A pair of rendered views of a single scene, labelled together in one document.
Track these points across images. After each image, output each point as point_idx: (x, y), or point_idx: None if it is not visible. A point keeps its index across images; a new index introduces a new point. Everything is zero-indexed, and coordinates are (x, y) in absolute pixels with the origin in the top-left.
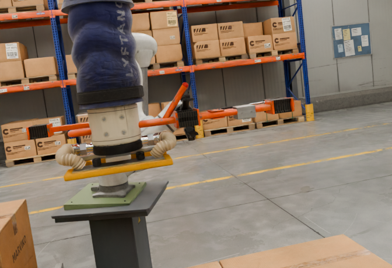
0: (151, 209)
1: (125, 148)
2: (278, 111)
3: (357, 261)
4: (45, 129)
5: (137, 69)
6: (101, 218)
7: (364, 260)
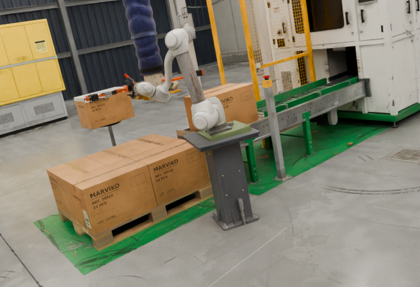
0: (187, 141)
1: None
2: None
3: (82, 179)
4: None
5: (138, 63)
6: None
7: (79, 181)
